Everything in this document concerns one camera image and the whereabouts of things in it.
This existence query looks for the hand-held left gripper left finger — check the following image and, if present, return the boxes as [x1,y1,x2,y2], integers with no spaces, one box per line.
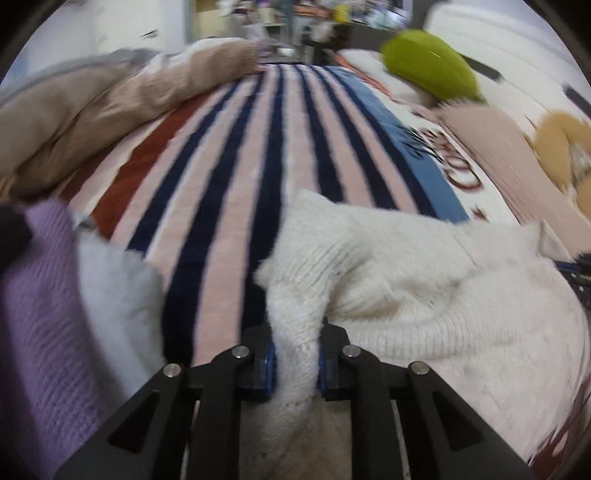
[53,325,279,480]

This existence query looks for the white headboard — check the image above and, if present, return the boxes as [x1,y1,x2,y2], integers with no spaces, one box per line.
[422,0,591,153]

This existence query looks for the cream knit cardigan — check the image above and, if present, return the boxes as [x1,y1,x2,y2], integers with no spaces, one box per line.
[254,189,591,480]

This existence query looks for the grey and pink duvet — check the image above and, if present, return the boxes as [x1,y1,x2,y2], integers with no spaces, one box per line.
[0,38,266,199]

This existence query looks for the purple knit sweater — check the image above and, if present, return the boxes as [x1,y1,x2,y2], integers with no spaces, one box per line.
[0,200,105,480]

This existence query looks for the yellow plush neck pillow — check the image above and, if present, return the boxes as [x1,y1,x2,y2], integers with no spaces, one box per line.
[524,111,591,199]

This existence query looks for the white pillow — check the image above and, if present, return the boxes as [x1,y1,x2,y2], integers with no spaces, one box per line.
[339,48,435,109]

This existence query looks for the light grey cloth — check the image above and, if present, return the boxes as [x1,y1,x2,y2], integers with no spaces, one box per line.
[69,222,167,402]

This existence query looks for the green plush pillow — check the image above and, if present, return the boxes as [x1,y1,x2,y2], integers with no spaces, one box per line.
[379,28,485,103]

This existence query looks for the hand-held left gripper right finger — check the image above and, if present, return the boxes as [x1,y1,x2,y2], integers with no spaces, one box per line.
[317,324,539,480]

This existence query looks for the pink striped pillow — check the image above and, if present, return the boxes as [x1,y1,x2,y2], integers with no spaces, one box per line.
[436,104,591,250]

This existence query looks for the striped bed blanket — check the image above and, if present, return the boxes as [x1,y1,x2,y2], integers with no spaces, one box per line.
[60,65,490,370]

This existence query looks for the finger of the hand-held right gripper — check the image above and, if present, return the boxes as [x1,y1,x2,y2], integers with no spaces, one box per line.
[556,253,591,319]

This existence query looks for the black clothes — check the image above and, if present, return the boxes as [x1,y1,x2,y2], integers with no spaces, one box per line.
[0,205,33,273]

